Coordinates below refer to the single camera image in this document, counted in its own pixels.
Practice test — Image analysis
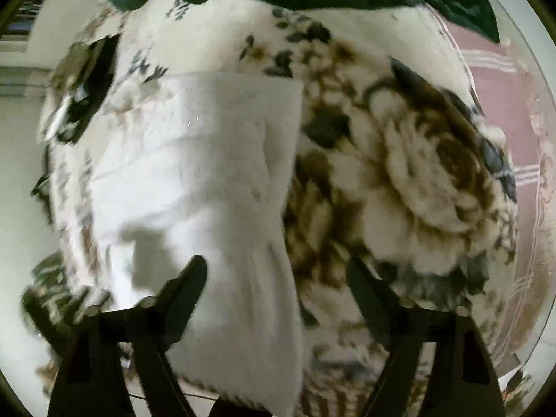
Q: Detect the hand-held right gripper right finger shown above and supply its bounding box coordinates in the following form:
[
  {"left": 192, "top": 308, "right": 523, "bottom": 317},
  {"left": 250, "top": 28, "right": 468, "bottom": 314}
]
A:
[{"left": 346, "top": 257, "right": 507, "bottom": 417}]

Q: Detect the floral print blanket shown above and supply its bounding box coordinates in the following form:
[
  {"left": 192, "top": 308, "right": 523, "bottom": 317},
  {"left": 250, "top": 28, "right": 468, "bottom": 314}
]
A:
[{"left": 22, "top": 0, "right": 522, "bottom": 417}]

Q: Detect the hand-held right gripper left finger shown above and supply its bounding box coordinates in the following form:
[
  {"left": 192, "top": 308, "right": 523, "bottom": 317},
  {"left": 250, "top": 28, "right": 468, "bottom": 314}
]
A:
[{"left": 47, "top": 255, "right": 209, "bottom": 417}]

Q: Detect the white small garment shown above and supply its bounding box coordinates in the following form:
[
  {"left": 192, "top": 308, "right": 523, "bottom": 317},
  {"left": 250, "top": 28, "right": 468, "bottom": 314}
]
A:
[{"left": 89, "top": 71, "right": 305, "bottom": 416}]

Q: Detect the pink patterned bedsheet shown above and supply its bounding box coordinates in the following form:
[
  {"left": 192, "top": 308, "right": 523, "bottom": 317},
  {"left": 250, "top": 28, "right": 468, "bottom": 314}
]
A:
[{"left": 428, "top": 6, "right": 549, "bottom": 357}]

